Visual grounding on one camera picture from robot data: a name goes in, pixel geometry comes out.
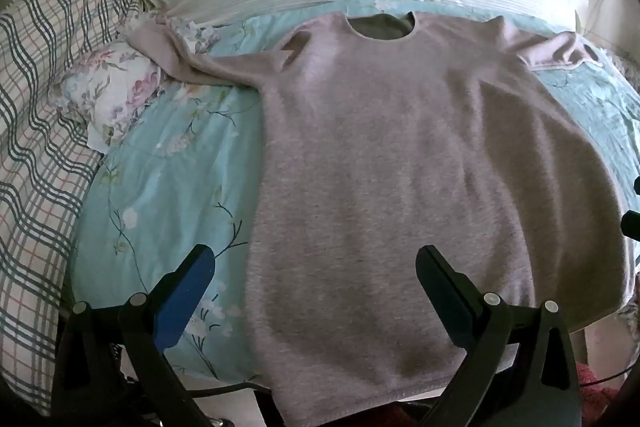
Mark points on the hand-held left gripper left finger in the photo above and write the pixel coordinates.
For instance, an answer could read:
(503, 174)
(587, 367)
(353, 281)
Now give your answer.
(185, 302)

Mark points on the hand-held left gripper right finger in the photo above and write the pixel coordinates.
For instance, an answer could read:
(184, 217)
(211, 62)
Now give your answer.
(445, 287)

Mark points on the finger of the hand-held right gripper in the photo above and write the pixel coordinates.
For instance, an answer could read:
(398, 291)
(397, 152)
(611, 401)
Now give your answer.
(631, 227)

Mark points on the light blue floral bedsheet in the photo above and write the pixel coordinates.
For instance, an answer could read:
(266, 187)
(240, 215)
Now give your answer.
(175, 187)

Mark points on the red cloth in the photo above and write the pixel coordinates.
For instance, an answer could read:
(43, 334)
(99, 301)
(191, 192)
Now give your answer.
(600, 402)

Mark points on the plaid blanket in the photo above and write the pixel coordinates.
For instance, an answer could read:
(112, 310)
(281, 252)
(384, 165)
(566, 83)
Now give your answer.
(40, 157)

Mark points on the white floral pillow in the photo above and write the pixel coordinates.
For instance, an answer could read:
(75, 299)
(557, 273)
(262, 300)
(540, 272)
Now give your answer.
(115, 92)

